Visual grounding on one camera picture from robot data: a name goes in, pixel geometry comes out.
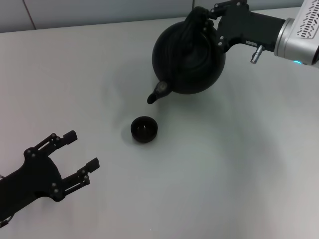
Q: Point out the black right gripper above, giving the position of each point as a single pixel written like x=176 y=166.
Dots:
x=244 y=27

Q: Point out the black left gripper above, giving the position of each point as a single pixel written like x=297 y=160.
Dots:
x=32 y=176

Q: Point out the small black teacup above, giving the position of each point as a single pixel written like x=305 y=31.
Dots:
x=144 y=129

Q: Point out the black round teapot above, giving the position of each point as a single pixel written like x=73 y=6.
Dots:
x=189 y=64

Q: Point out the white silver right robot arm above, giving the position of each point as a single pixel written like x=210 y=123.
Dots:
x=299 y=37

